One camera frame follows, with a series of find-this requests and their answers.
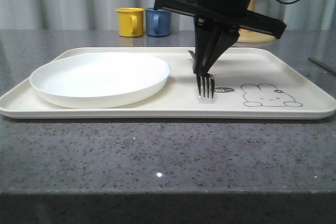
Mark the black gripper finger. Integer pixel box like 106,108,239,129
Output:
203,29,239,73
193,19,223,75

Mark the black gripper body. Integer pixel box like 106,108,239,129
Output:
154,0,286,39

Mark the silver metal fork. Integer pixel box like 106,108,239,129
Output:
187,50,217,101

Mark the white round plate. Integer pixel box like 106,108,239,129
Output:
29,52,170,109

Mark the wooden mug tree stand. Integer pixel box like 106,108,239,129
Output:
237,0,275,43

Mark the cream rabbit serving tray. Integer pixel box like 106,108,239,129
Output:
1,47,335,120

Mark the blue enamel mug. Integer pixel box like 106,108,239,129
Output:
145,7,171,37

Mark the yellow enamel mug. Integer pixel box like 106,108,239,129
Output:
115,7,144,37

